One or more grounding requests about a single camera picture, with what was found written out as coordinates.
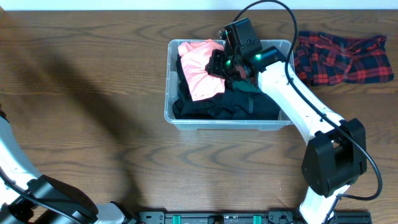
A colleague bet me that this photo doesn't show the clear plastic storage bin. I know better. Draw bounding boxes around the clear plastic storage bin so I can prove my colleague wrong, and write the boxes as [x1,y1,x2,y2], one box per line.
[164,39,294,131]

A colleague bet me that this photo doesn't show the large black garment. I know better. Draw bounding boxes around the large black garment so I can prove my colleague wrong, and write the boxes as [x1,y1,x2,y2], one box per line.
[172,55,223,119]

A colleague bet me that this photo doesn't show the pink garment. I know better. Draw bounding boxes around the pink garment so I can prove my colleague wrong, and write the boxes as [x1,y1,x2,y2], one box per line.
[178,39,225,101]

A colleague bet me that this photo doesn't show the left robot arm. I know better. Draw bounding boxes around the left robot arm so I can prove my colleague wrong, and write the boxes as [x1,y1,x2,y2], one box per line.
[1,111,139,224]

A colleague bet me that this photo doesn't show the dark green garment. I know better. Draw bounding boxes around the dark green garment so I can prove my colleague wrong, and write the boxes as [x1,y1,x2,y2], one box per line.
[233,80,262,93]

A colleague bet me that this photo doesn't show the dark teal garment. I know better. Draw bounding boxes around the dark teal garment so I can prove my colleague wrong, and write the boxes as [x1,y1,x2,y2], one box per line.
[208,89,280,120]

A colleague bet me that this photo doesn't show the red plaid flannel shirt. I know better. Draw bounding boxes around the red plaid flannel shirt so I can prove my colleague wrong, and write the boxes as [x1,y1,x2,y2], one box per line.
[294,31,394,86]

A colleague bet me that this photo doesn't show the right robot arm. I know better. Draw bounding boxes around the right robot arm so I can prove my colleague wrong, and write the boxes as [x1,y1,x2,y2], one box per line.
[205,18,372,223]

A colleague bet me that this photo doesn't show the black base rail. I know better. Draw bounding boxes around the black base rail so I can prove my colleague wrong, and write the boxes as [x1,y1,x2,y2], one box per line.
[136,210,373,224]

